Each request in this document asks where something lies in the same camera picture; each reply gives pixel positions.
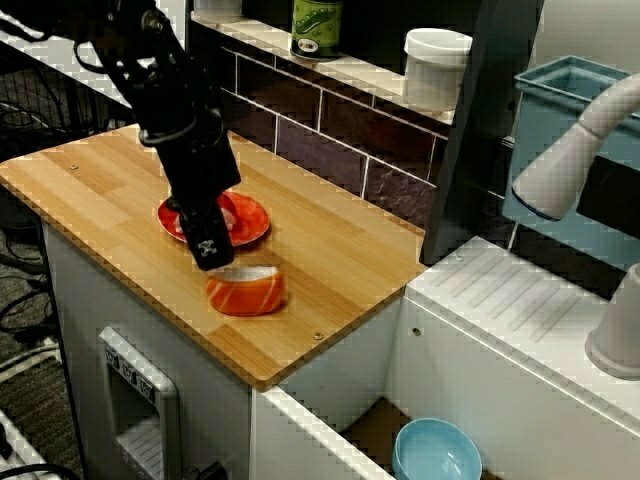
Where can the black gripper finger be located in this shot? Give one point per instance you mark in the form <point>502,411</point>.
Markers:
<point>210,245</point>

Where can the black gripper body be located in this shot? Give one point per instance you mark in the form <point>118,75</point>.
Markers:
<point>200,165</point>

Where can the orange round plate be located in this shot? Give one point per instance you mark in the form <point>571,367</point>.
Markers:
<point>252,220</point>

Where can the salmon nigiri sushi toy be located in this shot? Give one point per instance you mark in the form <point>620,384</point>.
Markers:
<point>245,297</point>

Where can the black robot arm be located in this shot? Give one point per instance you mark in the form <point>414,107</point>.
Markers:
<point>150,75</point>

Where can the white cabinet body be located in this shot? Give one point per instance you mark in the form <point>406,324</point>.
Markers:
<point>75,300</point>

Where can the grey dispenser panel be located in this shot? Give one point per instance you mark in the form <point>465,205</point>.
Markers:
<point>170,425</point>

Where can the white plastic cup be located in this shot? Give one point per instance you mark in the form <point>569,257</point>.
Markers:
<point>435,70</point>

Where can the wide dark shelf panel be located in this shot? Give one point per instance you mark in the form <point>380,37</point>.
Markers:
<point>475,150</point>

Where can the aluminium extrusion bar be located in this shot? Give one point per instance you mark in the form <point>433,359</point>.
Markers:
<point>20,450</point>

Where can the light blue bowl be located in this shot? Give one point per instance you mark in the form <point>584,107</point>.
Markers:
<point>435,450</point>

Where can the white toy sink unit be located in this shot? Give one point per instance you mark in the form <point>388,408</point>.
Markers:
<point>500,350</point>

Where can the teal plastic bin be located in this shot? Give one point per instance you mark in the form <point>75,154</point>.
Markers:
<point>550,125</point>

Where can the grey toy faucet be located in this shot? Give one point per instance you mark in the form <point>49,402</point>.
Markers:
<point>555,170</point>

